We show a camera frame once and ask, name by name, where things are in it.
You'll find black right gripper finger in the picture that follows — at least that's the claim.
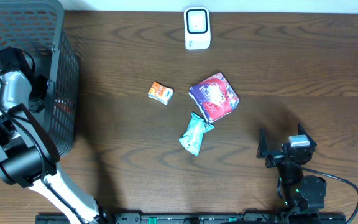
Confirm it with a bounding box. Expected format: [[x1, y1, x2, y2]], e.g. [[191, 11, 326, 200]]
[[298, 123, 317, 147], [256, 129, 269, 159]]

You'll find mint green snack packet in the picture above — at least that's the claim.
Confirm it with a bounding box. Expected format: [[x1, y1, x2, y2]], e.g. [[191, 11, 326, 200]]
[[179, 113, 214, 156]]

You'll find purple red snack packet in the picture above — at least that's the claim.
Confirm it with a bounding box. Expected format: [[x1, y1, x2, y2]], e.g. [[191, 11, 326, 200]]
[[188, 73, 240, 123]]

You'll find small orange snack packet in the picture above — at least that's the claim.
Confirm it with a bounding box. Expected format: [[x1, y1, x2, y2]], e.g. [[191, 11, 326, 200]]
[[147, 82, 174, 105]]

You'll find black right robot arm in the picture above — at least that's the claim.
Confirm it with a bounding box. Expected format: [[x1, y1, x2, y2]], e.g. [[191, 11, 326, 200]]
[[257, 124, 326, 213]]

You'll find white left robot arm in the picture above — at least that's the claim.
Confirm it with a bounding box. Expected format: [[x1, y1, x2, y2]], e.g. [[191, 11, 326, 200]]
[[0, 69, 113, 223]]

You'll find grey plastic mesh basket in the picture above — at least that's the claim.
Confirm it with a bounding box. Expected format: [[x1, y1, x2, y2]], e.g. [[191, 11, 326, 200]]
[[0, 0, 79, 156]]

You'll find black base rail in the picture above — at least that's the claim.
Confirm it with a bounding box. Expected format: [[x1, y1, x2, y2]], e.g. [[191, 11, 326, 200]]
[[35, 212, 347, 224]]

